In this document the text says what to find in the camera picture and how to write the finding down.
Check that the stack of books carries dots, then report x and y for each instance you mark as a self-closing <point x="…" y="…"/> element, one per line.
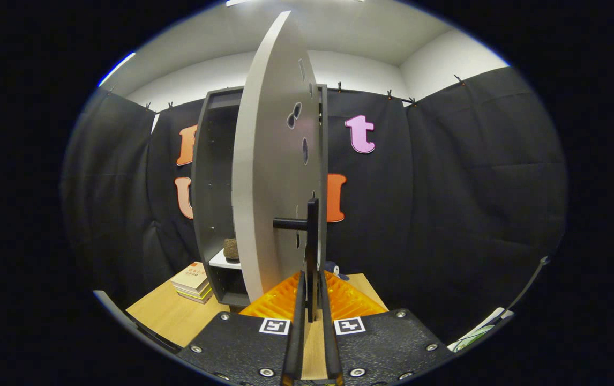
<point x="192" y="279"/>

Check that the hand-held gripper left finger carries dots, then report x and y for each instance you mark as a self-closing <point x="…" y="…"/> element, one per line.
<point x="293" y="343"/>

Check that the rectangular ceiling light panel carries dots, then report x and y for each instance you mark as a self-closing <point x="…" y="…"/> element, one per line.
<point x="232" y="2"/>

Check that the ceiling strip light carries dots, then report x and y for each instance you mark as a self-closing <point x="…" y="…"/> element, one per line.
<point x="119" y="67"/>

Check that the grey shoe cabinet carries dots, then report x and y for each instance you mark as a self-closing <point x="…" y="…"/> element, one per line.
<point x="210" y="187"/>

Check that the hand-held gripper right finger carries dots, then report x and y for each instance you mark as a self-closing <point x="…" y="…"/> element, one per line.
<point x="331" y="343"/>

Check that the white cabinet shelf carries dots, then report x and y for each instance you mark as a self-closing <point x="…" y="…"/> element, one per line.
<point x="224" y="262"/>

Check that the beige shoe cabinet door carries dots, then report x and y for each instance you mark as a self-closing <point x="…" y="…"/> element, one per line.
<point x="264" y="161"/>

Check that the penguin plush toy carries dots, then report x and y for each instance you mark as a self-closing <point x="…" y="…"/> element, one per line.
<point x="334" y="267"/>

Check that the brown fuzzy shoe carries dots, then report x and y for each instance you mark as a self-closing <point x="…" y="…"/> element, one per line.
<point x="231" y="250"/>

